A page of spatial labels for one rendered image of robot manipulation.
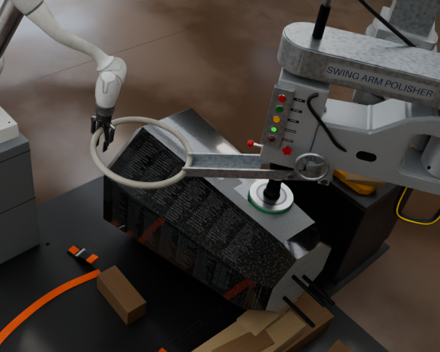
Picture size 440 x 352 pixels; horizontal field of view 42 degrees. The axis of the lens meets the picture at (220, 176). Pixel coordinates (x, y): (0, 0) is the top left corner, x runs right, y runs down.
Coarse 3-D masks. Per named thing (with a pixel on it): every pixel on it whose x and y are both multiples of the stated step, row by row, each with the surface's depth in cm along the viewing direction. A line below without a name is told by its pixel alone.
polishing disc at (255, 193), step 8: (256, 184) 275; (264, 184) 275; (256, 192) 271; (280, 192) 273; (288, 192) 274; (256, 200) 266; (264, 200) 267; (272, 200) 268; (280, 200) 269; (288, 200) 270; (264, 208) 264; (272, 208) 264; (280, 208) 265
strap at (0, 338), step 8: (96, 272) 324; (72, 280) 318; (80, 280) 319; (88, 280) 320; (56, 288) 313; (64, 288) 313; (48, 296) 308; (32, 304) 304; (40, 304) 304; (24, 312) 299; (32, 312) 300; (16, 320) 295; (8, 328) 291; (0, 336) 288; (0, 344) 284
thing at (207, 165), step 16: (208, 160) 272; (224, 160) 270; (240, 160) 268; (256, 160) 266; (192, 176) 266; (208, 176) 264; (224, 176) 262; (240, 176) 260; (256, 176) 258; (272, 176) 256; (288, 176) 253
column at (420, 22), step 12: (396, 0) 252; (408, 0) 250; (420, 0) 248; (432, 0) 247; (396, 12) 254; (408, 12) 253; (420, 12) 251; (432, 12) 250; (396, 24) 258; (408, 24) 256; (420, 24) 255; (432, 24) 253
